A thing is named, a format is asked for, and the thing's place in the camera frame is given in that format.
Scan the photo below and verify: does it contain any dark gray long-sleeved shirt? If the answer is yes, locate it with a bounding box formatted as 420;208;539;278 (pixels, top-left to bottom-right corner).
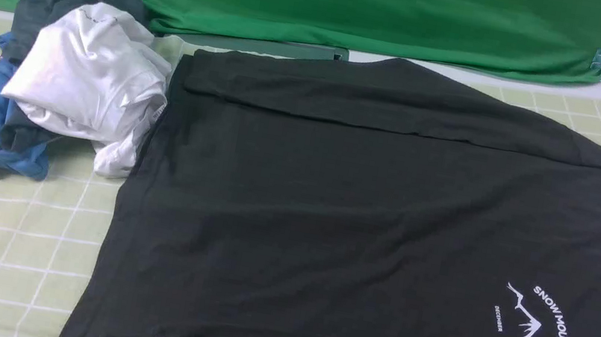
59;49;601;337

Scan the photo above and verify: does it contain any white crumpled shirt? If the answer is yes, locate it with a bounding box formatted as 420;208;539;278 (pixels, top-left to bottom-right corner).
1;2;173;179

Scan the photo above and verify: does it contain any dark gray crumpled garment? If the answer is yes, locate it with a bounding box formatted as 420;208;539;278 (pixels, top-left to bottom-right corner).
0;0;152;153

